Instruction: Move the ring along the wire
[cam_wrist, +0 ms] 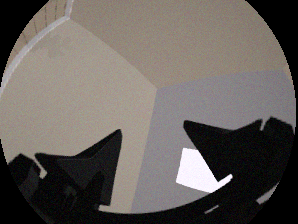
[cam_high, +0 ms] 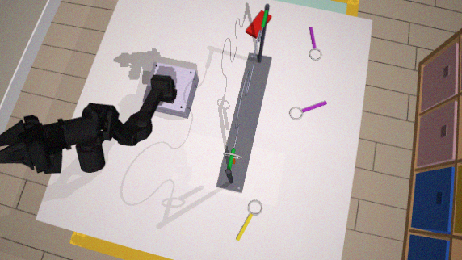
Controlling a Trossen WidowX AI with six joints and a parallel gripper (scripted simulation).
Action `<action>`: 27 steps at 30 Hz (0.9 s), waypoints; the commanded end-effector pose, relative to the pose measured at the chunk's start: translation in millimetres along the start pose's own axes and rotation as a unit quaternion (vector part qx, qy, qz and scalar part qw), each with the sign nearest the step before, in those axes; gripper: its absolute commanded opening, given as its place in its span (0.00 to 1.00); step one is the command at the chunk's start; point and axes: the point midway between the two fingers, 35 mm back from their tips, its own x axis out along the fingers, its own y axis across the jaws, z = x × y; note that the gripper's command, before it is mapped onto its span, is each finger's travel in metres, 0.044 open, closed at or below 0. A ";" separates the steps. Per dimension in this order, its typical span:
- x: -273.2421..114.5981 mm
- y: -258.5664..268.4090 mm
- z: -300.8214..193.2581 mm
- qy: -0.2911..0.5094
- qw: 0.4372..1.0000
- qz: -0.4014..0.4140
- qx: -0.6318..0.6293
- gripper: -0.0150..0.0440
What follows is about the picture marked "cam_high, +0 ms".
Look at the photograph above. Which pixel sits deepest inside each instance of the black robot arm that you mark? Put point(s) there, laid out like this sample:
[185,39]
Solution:
[96,117]

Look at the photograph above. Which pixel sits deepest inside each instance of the grey loop with yellow handle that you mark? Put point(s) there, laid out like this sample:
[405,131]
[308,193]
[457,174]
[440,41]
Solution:
[248,219]

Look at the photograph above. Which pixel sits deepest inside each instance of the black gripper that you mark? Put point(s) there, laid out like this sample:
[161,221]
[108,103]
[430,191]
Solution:
[29,143]

